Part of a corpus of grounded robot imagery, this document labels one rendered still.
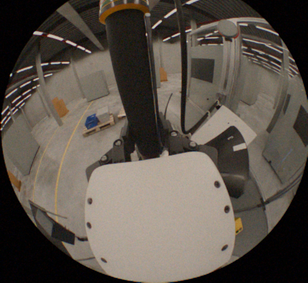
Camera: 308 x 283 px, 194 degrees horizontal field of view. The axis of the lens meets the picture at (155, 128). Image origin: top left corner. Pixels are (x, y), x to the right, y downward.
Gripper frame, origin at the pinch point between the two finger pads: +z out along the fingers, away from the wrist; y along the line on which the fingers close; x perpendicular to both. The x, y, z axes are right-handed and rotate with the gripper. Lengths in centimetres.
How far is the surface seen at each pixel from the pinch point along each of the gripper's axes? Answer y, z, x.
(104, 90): -300, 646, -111
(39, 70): -508, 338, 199
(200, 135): 28.8, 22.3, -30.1
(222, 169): 13.6, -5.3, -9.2
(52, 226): -58, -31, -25
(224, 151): 17.2, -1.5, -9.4
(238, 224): 35, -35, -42
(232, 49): 58, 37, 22
